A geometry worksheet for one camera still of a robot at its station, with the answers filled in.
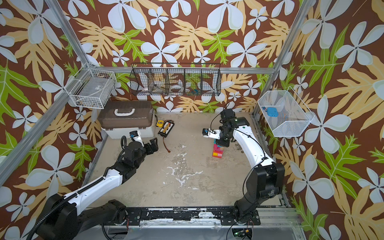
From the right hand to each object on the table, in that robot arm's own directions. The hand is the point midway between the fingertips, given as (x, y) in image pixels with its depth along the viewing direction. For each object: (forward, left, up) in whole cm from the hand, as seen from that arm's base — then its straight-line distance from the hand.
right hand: (219, 137), depth 85 cm
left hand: (-1, +39, +1) cm, 39 cm away
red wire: (+1, +31, -17) cm, 35 cm away
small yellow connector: (+24, +40, -15) cm, 49 cm away
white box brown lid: (+13, +61, +3) cm, 62 cm away
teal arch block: (-10, +2, +6) cm, 12 cm away
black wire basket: (+38, +26, +14) cm, 48 cm away
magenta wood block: (-2, -1, -13) cm, 13 cm away
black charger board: (+20, +35, -16) cm, 44 cm away
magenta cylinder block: (-2, +1, -9) cm, 9 cm away
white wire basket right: (+9, -38, +8) cm, 40 cm away
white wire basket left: (+24, +75, +17) cm, 80 cm away
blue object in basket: (+12, -32, +8) cm, 35 cm away
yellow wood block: (-3, +1, -14) cm, 14 cm away
